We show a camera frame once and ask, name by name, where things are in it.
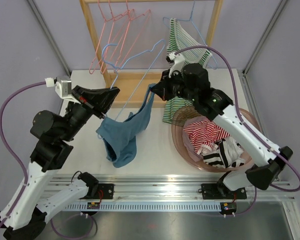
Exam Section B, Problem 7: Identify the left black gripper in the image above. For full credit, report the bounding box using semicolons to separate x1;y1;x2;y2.
60;85;121;142

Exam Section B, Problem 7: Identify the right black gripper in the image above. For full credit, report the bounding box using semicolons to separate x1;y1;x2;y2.
152;68;198;103

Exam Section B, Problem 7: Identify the pink wire hanger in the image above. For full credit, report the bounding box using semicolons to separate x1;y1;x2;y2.
95;0;135;65
89;0;120;75
112;0;152;69

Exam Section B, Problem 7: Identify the blue tank top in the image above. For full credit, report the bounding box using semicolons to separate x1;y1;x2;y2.
96;83;155;168

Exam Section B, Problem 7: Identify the green white striped tank top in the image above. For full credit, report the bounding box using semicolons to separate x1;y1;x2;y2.
161;18;213;124

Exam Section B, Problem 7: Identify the red white striped tank top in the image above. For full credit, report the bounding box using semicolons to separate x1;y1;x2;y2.
183;119;231;155

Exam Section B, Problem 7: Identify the mauve pink tank top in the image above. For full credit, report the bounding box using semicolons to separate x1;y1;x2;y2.
182;116;212;162

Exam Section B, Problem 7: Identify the black white striped tank top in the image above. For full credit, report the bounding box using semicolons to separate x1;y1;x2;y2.
202;136;246;169

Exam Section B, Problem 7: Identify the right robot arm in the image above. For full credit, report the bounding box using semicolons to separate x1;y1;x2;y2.
150;63;293;198

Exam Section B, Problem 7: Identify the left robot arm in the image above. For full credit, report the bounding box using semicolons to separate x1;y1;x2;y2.
0;85;120;240

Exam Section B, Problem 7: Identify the wooden clothes rack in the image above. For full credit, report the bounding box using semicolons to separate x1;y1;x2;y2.
79;0;224;108

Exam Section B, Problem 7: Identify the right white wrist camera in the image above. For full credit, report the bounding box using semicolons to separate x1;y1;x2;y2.
166;52;185;78

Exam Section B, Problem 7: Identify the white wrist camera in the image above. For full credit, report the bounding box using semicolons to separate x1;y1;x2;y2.
45;76;74;101
166;52;185;78

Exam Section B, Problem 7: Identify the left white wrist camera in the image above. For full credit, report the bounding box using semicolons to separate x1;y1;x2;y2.
45;76;74;101

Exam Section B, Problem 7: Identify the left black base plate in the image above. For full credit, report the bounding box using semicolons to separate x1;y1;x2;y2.
95;183;115;200

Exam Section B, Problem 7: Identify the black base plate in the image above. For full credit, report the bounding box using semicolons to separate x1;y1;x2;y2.
95;183;115;200
197;183;247;200

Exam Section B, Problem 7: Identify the aluminium mounting rail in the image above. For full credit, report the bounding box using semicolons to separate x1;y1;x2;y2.
39;172;297;202

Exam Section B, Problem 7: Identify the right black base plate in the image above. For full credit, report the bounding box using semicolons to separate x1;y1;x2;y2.
197;183;247;200

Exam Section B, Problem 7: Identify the white slotted cable duct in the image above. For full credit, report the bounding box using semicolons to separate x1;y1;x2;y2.
64;201;221;212

